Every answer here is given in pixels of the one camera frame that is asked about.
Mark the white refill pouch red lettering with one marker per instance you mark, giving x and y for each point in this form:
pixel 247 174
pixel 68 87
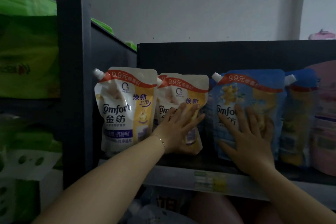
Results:
pixel 168 202
pixel 157 216

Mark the yellow price label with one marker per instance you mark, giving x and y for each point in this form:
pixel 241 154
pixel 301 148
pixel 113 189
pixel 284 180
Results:
pixel 210 181

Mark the person's left hand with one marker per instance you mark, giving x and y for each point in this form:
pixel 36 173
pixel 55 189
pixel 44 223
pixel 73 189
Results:
pixel 176 132

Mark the pink bagged item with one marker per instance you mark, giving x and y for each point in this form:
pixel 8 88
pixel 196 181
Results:
pixel 323 34

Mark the white toilet paper packs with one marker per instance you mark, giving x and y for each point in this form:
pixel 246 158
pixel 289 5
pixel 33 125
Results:
pixel 15 200

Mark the green toilet paper pack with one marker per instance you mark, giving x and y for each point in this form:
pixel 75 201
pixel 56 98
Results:
pixel 29 160

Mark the person's right hand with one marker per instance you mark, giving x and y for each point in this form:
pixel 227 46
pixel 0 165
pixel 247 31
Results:
pixel 249 150

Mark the person's right forearm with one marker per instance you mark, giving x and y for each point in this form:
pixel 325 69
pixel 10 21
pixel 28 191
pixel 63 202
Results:
pixel 288 200

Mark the person's left forearm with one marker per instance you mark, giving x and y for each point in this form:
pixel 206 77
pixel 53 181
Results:
pixel 105 184

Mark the flat green pack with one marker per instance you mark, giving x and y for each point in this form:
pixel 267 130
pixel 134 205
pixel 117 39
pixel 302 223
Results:
pixel 131 45
pixel 102 25

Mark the large green tissue pack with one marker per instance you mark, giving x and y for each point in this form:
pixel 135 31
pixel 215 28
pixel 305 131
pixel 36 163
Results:
pixel 29 55

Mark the dark metal shelf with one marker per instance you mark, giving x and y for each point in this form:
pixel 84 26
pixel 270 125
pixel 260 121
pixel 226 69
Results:
pixel 210 55

